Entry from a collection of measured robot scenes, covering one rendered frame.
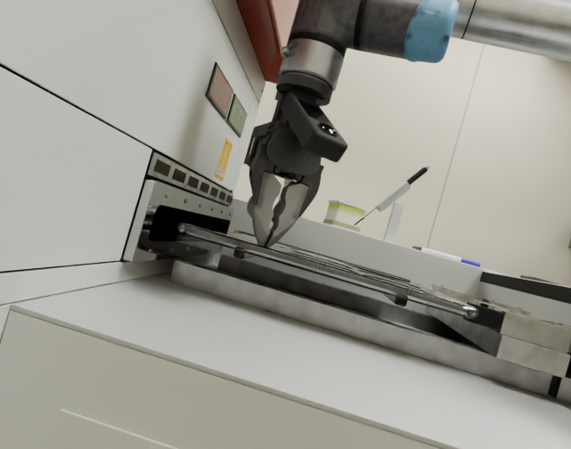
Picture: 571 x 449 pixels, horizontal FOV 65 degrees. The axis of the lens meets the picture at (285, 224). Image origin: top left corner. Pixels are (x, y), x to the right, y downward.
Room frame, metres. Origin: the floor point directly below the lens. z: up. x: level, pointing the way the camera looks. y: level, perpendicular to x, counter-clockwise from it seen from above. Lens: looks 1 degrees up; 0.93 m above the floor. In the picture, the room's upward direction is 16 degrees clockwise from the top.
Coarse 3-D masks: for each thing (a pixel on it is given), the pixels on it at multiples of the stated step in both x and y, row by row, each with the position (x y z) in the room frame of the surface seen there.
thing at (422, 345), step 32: (192, 288) 0.59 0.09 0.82; (224, 288) 0.59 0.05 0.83; (256, 288) 0.58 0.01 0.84; (320, 320) 0.58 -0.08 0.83; (352, 320) 0.57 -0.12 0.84; (416, 352) 0.56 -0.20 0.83; (448, 352) 0.56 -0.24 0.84; (480, 352) 0.56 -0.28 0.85; (512, 384) 0.55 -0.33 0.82; (544, 384) 0.55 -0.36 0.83
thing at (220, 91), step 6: (216, 66) 0.61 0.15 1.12; (216, 72) 0.61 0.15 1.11; (216, 78) 0.62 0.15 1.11; (222, 78) 0.64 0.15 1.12; (216, 84) 0.63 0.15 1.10; (222, 84) 0.65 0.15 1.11; (210, 90) 0.61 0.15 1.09; (216, 90) 0.64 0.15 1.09; (222, 90) 0.66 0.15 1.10; (228, 90) 0.69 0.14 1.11; (216, 96) 0.64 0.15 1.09; (222, 96) 0.67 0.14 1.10; (228, 96) 0.70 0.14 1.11; (216, 102) 0.65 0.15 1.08; (222, 102) 0.68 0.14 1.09; (228, 102) 0.71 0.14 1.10; (222, 108) 0.68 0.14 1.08; (228, 108) 0.72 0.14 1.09
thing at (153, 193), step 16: (144, 192) 0.49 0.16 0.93; (160, 192) 0.52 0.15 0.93; (176, 192) 0.57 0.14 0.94; (144, 208) 0.49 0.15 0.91; (192, 208) 0.65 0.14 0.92; (208, 208) 0.74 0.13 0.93; (224, 208) 0.85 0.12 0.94; (144, 224) 0.50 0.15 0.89; (224, 224) 0.93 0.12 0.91; (128, 240) 0.49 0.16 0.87; (144, 240) 0.51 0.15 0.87; (160, 240) 0.58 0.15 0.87; (128, 256) 0.49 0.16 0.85; (144, 256) 0.52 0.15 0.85; (160, 256) 0.58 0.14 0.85; (176, 256) 0.64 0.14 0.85
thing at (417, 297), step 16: (208, 240) 0.53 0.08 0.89; (224, 240) 0.53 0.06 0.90; (240, 240) 0.53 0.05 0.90; (272, 256) 0.53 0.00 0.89; (288, 256) 0.53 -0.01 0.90; (320, 272) 0.52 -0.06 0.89; (336, 272) 0.52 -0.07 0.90; (352, 272) 0.52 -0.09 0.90; (368, 288) 0.52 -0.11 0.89; (384, 288) 0.51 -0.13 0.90; (400, 288) 0.51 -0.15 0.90; (432, 304) 0.51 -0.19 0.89; (448, 304) 0.51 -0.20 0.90
